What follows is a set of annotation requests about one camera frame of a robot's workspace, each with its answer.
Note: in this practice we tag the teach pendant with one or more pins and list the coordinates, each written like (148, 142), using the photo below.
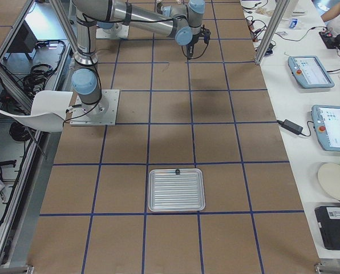
(309, 72)
(326, 120)

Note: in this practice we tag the white chair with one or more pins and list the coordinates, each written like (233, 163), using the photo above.
(48, 111)

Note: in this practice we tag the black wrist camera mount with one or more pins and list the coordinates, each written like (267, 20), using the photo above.
(206, 34)

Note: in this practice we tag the near teach pendant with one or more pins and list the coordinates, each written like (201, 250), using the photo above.
(326, 120)

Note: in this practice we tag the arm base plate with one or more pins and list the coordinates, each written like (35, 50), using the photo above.
(103, 114)
(111, 31)

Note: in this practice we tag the white round plate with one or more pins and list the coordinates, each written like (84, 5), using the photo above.
(329, 179)

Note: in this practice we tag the black box with label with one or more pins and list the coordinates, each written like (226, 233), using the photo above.
(328, 219)

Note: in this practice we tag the far teach pendant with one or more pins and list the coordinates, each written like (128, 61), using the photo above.
(309, 72)

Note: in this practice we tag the black power adapter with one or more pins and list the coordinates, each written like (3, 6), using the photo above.
(295, 128)

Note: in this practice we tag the silver ribbed metal tray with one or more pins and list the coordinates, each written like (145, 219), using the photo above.
(169, 192)

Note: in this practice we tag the aluminium frame post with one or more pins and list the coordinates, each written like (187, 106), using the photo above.
(275, 19)

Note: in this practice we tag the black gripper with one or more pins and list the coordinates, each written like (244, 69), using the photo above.
(191, 45)

